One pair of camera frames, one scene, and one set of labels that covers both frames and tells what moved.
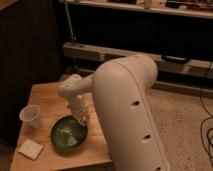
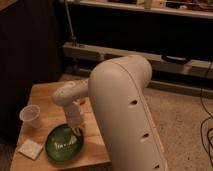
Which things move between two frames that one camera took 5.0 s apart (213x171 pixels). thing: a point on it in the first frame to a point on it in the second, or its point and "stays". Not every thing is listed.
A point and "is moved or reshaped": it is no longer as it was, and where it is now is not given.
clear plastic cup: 31,113 stays
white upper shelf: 203,8 stays
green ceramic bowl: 68,134 is moved or reshaped
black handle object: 175,59 stays
